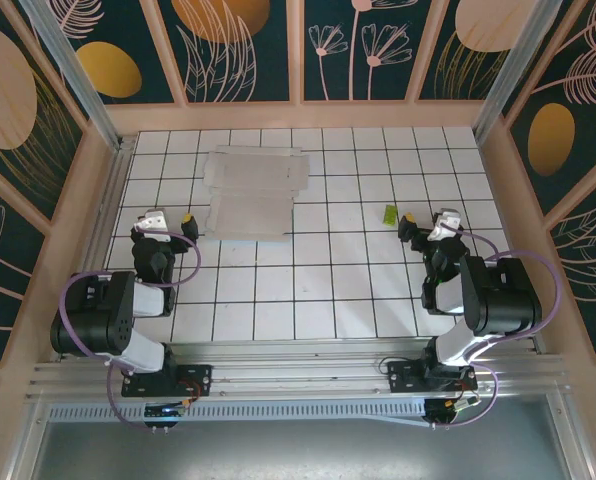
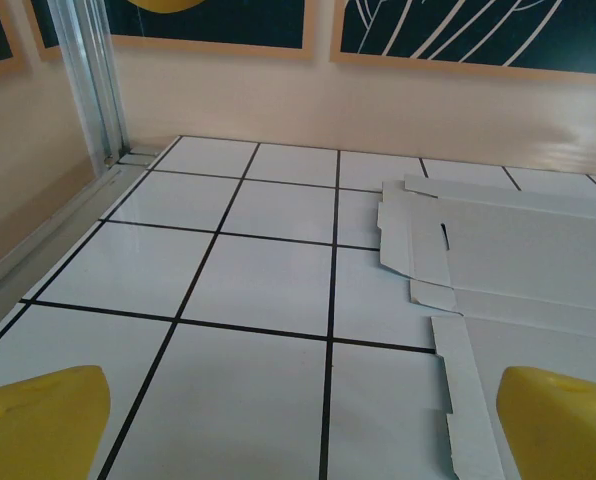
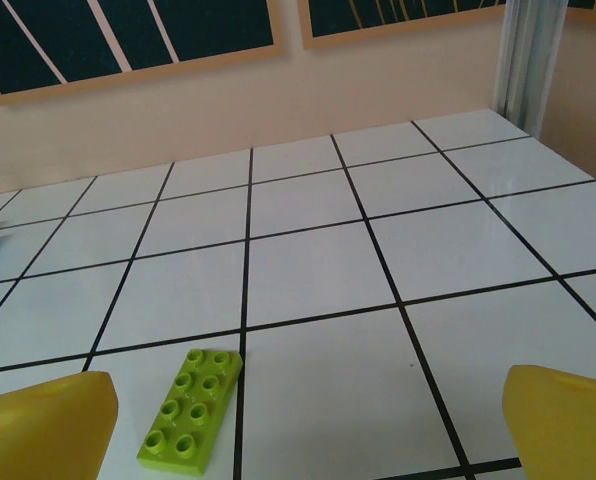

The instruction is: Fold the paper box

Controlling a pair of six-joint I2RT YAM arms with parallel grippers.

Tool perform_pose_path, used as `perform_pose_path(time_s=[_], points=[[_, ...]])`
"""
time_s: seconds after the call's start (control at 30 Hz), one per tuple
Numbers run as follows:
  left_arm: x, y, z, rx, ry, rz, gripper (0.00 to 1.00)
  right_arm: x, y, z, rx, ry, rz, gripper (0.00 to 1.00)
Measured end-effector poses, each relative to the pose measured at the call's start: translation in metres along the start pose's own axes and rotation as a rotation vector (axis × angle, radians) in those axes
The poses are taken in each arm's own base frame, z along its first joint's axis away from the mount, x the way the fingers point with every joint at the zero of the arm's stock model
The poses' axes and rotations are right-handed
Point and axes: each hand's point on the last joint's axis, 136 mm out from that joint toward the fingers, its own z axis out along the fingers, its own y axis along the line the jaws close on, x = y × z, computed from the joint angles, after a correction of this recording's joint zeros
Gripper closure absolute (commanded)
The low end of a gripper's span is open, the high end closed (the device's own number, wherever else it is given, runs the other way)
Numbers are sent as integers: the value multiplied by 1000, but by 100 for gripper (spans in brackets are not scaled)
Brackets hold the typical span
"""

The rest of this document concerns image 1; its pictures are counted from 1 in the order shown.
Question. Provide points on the green toy brick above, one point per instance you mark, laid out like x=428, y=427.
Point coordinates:
x=390, y=214

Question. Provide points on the white blue paper box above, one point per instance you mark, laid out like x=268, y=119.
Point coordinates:
x=253, y=200

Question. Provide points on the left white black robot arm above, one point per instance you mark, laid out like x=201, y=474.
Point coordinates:
x=93, y=320

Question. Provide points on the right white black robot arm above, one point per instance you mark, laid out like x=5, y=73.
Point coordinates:
x=503, y=300

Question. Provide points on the black controller board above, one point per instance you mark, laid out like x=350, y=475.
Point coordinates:
x=165, y=411
x=440, y=412

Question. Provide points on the grey metal sheet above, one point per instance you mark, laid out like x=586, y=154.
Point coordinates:
x=298, y=450

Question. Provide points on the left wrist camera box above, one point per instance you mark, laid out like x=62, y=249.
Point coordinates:
x=154, y=221

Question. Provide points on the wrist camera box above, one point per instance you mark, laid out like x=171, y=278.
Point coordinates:
x=154, y=221
x=445, y=222

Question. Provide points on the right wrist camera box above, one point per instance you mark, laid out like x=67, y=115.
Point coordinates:
x=445, y=222

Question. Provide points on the aluminium side rail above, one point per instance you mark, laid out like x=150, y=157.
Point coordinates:
x=119, y=172

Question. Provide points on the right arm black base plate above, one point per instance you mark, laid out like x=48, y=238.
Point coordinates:
x=403, y=375

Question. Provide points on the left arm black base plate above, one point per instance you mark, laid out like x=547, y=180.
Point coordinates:
x=198, y=380

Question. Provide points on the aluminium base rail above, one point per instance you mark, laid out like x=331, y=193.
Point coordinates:
x=303, y=372

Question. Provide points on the aluminium frame post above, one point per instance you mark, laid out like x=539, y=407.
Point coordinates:
x=515, y=65
x=70, y=65

